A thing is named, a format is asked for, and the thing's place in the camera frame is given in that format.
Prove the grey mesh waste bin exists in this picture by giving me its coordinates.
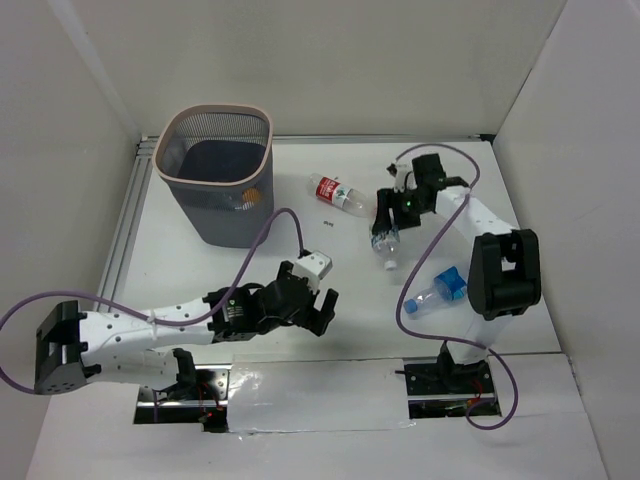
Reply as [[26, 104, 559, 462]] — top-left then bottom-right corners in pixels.
[[152, 104, 274, 249]]

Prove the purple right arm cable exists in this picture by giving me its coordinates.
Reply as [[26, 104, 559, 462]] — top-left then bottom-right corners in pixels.
[[395, 143, 519, 431]]

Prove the clear bottle green blue label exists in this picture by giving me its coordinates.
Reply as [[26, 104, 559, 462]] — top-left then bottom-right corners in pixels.
[[370, 223, 400, 271]]

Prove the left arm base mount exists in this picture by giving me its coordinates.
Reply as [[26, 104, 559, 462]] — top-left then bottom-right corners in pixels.
[[133, 364, 232, 433]]

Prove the aluminium frame rail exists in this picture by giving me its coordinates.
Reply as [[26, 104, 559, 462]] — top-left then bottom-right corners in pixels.
[[97, 139, 161, 310]]

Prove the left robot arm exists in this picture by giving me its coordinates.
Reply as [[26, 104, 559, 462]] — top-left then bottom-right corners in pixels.
[[34, 251, 338, 399]]

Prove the clear bottle red label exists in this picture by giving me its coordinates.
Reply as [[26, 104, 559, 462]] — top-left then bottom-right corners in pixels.
[[307, 173, 375, 219]]

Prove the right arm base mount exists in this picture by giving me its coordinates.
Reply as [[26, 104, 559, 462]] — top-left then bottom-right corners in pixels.
[[394, 359, 501, 420]]

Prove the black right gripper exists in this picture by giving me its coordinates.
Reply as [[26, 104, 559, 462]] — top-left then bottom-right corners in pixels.
[[373, 186, 431, 233]]

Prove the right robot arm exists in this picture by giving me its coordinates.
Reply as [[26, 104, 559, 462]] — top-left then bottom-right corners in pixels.
[[371, 153, 541, 392]]

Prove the crushed bottle blue label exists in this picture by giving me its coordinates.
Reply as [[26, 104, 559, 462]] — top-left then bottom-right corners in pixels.
[[403, 266, 467, 317]]

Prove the orange juice bottle gold cap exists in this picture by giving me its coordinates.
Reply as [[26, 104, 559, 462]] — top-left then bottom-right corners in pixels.
[[242, 187, 262, 209]]

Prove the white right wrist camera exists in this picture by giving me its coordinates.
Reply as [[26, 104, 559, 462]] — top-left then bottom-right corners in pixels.
[[387, 161, 416, 193]]

